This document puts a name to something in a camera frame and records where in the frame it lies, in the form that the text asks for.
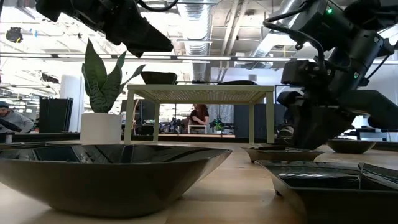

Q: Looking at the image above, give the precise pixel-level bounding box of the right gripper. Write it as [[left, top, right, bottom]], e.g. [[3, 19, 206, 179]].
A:
[[277, 87, 398, 150]]

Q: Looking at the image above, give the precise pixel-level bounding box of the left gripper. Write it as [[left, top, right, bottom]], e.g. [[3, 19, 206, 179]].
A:
[[70, 0, 174, 58]]

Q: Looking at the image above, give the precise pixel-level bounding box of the black wavy square mini plate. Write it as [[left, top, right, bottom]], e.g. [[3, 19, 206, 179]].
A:
[[141, 70, 178, 85]]

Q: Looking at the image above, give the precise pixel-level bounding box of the black leaf-shaped mini plate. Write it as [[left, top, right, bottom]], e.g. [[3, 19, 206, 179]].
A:
[[326, 139, 377, 155]]

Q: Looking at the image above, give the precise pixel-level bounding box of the black small square mini plate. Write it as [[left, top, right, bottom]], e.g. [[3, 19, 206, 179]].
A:
[[256, 160, 398, 224]]

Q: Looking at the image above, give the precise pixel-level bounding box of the black wavy oval mini plate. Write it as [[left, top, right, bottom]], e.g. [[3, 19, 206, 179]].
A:
[[0, 143, 233, 218], [217, 80, 259, 86]]

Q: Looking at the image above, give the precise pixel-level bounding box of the green snake plant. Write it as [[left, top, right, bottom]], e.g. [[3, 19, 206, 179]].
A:
[[81, 37, 147, 114]]

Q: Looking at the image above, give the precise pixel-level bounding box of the dark background screen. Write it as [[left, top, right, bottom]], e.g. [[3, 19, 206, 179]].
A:
[[135, 99, 155, 135]]

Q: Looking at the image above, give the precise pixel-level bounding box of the pale green perforated metal shelf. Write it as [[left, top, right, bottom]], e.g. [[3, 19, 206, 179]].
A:
[[123, 83, 275, 146]]

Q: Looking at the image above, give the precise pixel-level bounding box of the white round column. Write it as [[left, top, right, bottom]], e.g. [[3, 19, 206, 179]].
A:
[[60, 73, 85, 133]]

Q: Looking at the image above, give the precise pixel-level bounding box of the white plant pot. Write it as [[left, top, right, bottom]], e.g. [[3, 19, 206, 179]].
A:
[[80, 112, 123, 144]]

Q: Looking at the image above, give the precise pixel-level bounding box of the person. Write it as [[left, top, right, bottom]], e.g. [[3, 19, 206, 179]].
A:
[[188, 104, 210, 126], [0, 101, 34, 134]]

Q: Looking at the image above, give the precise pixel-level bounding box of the wooden background table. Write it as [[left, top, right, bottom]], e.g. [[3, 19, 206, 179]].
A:
[[157, 133, 236, 139]]

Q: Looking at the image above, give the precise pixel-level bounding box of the black slatted panel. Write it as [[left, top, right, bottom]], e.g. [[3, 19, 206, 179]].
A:
[[39, 97, 74, 134]]

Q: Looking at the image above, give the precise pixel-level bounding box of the dark ceiling fixture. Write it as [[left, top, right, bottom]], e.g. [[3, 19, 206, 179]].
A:
[[5, 26, 24, 44]]

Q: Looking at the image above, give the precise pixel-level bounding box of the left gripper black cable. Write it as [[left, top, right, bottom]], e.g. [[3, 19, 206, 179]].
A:
[[136, 0, 180, 12]]

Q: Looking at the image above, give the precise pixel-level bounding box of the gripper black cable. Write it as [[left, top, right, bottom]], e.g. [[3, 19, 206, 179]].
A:
[[136, 0, 180, 12], [262, 1, 326, 68]]

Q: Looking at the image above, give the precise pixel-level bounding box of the dark partition wall panel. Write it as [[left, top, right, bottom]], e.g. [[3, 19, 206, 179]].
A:
[[233, 103, 279, 139]]

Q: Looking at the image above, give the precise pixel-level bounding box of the silver spiral ceiling duct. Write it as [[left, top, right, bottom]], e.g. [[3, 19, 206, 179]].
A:
[[250, 0, 307, 60], [178, 0, 215, 82]]

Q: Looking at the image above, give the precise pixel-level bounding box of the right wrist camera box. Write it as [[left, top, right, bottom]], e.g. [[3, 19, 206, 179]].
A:
[[281, 60, 331, 87]]

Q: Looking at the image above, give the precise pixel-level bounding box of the black background frame bar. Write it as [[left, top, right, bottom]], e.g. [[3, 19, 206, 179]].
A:
[[177, 80, 222, 85]]

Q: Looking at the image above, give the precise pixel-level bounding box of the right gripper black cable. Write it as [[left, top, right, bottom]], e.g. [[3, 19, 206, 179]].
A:
[[262, 1, 326, 68]]

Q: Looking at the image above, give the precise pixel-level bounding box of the black aluminium table frame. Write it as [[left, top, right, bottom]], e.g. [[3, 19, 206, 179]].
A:
[[0, 132, 398, 152]]

